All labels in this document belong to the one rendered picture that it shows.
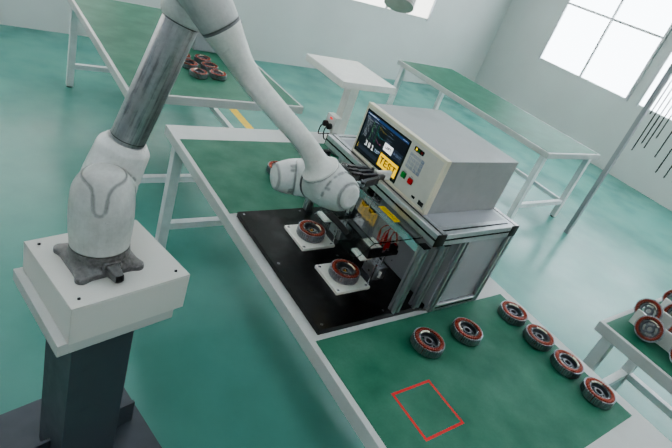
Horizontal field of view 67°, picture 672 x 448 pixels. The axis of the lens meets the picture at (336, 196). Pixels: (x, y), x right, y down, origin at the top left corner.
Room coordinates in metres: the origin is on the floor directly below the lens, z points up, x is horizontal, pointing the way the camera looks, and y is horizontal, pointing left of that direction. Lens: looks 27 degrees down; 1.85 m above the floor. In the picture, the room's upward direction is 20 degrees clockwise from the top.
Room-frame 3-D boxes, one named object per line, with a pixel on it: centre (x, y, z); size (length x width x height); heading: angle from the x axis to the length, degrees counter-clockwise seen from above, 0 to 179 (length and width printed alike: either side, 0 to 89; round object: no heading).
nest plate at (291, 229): (1.68, 0.04, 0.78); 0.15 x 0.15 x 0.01; 43
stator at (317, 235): (1.68, 0.04, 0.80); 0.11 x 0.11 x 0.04
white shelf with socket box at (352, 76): (2.65, 0.15, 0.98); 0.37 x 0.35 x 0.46; 43
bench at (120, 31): (3.47, 1.43, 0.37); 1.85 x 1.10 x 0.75; 43
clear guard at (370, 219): (1.48, -0.15, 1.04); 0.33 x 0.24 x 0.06; 133
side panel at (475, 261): (1.63, -0.55, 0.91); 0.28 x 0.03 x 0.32; 133
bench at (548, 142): (5.30, -1.17, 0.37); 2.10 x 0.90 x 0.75; 43
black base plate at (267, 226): (1.60, -0.05, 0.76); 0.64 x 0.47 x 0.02; 43
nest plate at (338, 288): (1.50, -0.12, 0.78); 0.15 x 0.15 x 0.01; 43
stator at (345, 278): (1.50, -0.12, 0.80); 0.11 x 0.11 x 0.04
